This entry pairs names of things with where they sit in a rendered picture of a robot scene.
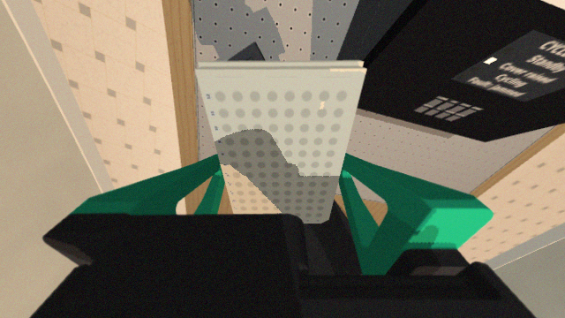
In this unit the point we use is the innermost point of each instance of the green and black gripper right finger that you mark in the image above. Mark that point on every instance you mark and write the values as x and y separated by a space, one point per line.
421 214

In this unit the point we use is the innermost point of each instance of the white thermal cycler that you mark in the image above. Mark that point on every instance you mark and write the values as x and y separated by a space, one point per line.
481 69

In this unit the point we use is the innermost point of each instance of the white well plate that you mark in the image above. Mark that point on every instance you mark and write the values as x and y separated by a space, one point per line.
281 130

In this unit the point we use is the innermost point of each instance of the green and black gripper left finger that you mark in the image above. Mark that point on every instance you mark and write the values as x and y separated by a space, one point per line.
160 195

